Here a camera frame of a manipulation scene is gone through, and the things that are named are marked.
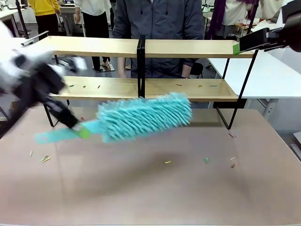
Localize person in yellow jacket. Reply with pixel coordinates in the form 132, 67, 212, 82
27, 0, 62, 41

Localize large white side table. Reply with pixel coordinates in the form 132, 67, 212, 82
207, 43, 301, 100

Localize teal microfibre duster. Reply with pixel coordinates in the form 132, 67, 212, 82
34, 92, 193, 145

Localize black sleeved arm cable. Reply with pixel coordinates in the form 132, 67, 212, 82
0, 80, 48, 140

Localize wooden two-tier shelf black frame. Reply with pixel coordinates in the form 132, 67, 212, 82
43, 34, 260, 130

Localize white table with dark edge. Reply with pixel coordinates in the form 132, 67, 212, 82
0, 32, 49, 55

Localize aluminium table edge rail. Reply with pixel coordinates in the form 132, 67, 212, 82
290, 131, 301, 163

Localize person white shirt black trousers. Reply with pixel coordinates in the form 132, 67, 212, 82
73, 0, 111, 72

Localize person with purple scarf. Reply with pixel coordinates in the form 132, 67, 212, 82
206, 0, 260, 41

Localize person in grey jacket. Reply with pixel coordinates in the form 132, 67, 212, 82
112, 0, 205, 80

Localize black chair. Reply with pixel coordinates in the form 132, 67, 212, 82
191, 62, 205, 79

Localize black stand pole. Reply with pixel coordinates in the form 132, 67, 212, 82
245, 0, 260, 36
15, 0, 32, 40

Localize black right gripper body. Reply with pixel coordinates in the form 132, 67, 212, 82
263, 0, 301, 53

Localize person's left forearm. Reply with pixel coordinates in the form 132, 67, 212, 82
181, 64, 191, 78

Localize grey background desk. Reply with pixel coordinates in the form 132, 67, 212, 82
58, 5, 86, 38

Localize person's right forearm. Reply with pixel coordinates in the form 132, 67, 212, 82
117, 57, 127, 79

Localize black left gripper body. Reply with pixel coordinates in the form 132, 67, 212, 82
14, 62, 68, 106

